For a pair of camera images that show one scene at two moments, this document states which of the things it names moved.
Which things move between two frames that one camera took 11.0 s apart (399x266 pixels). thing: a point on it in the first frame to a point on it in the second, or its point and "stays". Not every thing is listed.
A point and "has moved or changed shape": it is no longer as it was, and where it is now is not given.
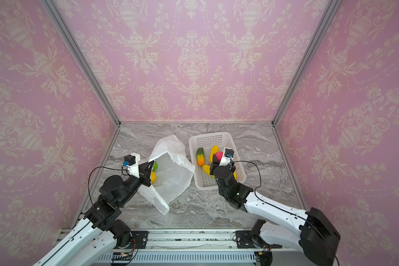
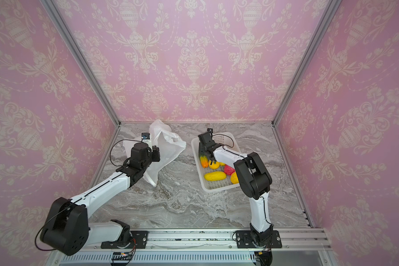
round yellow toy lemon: (153, 177) has moved or changed shape
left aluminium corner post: (62, 27) stays
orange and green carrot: (200, 156) stays
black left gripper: (146, 168) to (155, 152)
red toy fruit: (219, 155) has moved or changed shape
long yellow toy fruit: (206, 169) has moved or changed shape
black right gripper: (218, 168) to (204, 139)
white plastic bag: (174, 173) to (163, 138)
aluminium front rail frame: (195, 241) stays
